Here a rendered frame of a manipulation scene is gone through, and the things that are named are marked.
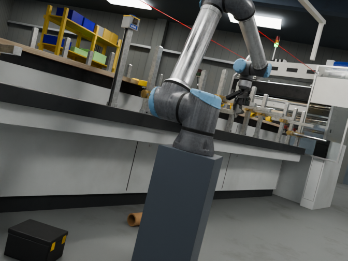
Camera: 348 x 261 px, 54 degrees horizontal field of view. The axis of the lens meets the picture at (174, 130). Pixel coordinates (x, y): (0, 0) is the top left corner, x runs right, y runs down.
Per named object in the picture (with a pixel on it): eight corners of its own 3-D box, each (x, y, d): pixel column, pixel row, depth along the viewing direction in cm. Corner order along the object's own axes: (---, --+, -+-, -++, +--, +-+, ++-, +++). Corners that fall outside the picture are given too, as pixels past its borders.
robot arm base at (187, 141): (216, 155, 160) (221, 134, 159) (209, 157, 141) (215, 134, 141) (178, 145, 165) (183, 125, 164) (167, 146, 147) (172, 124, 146)
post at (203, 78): (192, 134, 252) (208, 71, 250) (190, 133, 250) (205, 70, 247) (189, 133, 255) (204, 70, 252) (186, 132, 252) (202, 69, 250)
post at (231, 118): (229, 136, 290) (243, 82, 287) (227, 136, 287) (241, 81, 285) (226, 136, 292) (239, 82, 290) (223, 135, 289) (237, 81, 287)
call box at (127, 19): (137, 32, 193) (140, 19, 193) (128, 28, 188) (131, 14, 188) (129, 32, 198) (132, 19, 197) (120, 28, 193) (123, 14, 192)
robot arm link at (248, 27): (253, -17, 162) (274, 68, 216) (229, -17, 168) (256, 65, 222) (244, 1, 158) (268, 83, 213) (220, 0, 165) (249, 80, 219)
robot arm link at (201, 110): (205, 132, 142) (215, 91, 141) (172, 123, 151) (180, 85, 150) (219, 134, 155) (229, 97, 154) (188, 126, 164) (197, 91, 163)
